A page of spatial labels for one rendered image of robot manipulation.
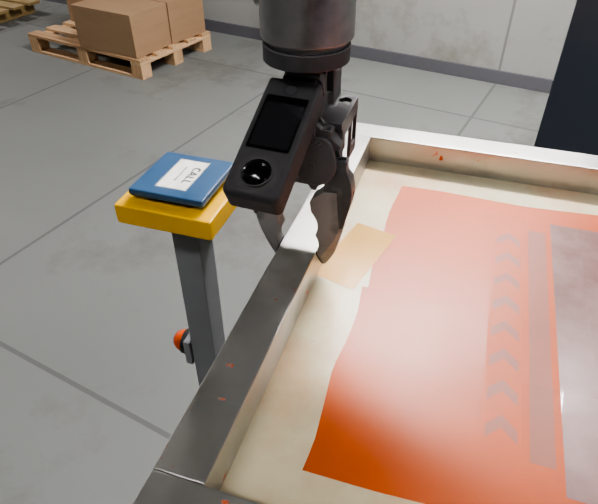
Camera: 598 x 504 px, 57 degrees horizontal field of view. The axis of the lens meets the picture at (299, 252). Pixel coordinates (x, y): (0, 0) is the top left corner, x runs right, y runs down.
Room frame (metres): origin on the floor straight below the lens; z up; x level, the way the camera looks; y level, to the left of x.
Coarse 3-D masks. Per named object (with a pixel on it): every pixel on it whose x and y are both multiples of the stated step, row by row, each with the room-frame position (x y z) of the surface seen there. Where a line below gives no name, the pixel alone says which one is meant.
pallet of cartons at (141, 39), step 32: (96, 0) 3.78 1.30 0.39; (128, 0) 3.78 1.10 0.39; (160, 0) 3.78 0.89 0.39; (192, 0) 3.92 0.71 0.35; (32, 32) 3.98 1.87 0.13; (64, 32) 3.99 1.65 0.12; (96, 32) 3.59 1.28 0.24; (128, 32) 3.45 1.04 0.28; (160, 32) 3.65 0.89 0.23; (192, 32) 3.89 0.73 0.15; (96, 64) 3.65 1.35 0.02
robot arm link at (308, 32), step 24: (264, 0) 0.43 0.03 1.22; (288, 0) 0.42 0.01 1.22; (312, 0) 0.41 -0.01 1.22; (336, 0) 0.42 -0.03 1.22; (264, 24) 0.43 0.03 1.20; (288, 24) 0.42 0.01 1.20; (312, 24) 0.41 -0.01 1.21; (336, 24) 0.42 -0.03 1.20; (288, 48) 0.42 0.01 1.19; (312, 48) 0.41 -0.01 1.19; (336, 48) 0.43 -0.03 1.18
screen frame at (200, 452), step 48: (384, 144) 0.66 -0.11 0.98; (432, 144) 0.64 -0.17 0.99; (480, 144) 0.64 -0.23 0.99; (288, 240) 0.44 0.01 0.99; (288, 288) 0.37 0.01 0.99; (240, 336) 0.31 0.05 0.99; (288, 336) 0.34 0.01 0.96; (240, 384) 0.26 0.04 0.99; (192, 432) 0.22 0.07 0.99; (240, 432) 0.23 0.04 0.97; (192, 480) 0.19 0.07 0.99
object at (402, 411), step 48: (384, 336) 0.34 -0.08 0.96; (432, 336) 0.34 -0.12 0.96; (480, 336) 0.34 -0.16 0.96; (576, 336) 0.34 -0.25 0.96; (336, 384) 0.29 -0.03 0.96; (384, 384) 0.29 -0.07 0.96; (432, 384) 0.29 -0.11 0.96; (480, 384) 0.29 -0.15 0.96; (576, 384) 0.29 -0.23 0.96; (336, 432) 0.24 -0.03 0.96; (384, 432) 0.24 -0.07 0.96; (432, 432) 0.24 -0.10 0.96; (576, 432) 0.24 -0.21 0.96; (384, 480) 0.20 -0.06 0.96; (432, 480) 0.20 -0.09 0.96; (480, 480) 0.20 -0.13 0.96; (528, 480) 0.20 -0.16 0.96; (576, 480) 0.20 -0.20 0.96
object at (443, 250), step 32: (416, 192) 0.58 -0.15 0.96; (416, 224) 0.52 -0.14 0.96; (448, 224) 0.52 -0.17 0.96; (480, 224) 0.52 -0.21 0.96; (512, 224) 0.52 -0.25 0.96; (544, 224) 0.52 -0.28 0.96; (576, 224) 0.52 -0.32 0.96; (384, 256) 0.46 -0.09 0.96; (416, 256) 0.46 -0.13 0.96; (448, 256) 0.46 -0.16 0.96; (480, 256) 0.46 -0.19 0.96; (576, 256) 0.46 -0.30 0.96; (384, 288) 0.41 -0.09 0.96; (416, 288) 0.41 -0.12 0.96; (448, 288) 0.41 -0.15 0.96; (480, 288) 0.41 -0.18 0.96; (576, 288) 0.41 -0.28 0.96; (576, 320) 0.36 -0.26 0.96
